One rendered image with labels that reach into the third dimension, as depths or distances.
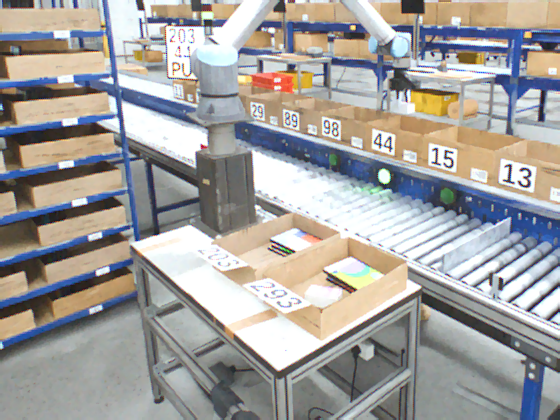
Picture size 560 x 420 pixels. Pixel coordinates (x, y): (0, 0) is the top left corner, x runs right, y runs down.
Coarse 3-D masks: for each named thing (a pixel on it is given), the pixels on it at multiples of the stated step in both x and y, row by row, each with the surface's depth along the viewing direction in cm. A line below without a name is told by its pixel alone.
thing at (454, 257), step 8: (504, 224) 205; (488, 232) 197; (496, 232) 201; (504, 232) 206; (472, 240) 189; (480, 240) 193; (488, 240) 198; (496, 240) 203; (456, 248) 182; (464, 248) 186; (472, 248) 190; (480, 248) 195; (448, 256) 179; (456, 256) 183; (464, 256) 187; (472, 256) 191; (448, 264) 180; (456, 264) 184
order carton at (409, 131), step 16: (368, 128) 269; (384, 128) 261; (400, 128) 291; (416, 128) 283; (432, 128) 275; (448, 128) 267; (368, 144) 272; (400, 144) 255; (416, 144) 247; (400, 160) 257; (416, 160) 249
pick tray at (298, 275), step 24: (336, 240) 178; (288, 264) 163; (312, 264) 171; (384, 264) 171; (288, 288) 165; (336, 288) 164; (360, 288) 148; (384, 288) 156; (288, 312) 149; (312, 312) 140; (336, 312) 142; (360, 312) 150
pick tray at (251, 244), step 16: (272, 224) 196; (288, 224) 202; (304, 224) 199; (320, 224) 192; (224, 240) 181; (240, 240) 186; (256, 240) 192; (240, 256) 186; (256, 256) 186; (272, 256) 185; (288, 256) 167; (224, 272) 173; (240, 272) 165; (256, 272) 159
